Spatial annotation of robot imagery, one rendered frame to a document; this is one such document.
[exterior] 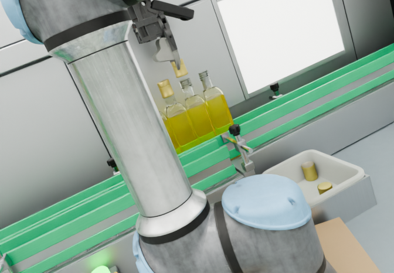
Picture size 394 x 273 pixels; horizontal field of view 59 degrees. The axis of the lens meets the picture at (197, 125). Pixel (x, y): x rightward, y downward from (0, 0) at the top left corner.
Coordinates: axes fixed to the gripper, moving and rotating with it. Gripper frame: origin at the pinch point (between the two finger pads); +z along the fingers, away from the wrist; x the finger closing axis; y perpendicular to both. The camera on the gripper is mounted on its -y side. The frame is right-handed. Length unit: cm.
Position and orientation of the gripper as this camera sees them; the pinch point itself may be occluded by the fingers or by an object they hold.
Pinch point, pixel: (177, 64)
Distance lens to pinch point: 96.7
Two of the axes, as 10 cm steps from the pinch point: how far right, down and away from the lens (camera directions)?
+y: -8.9, 4.1, -2.0
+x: 2.9, 1.7, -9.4
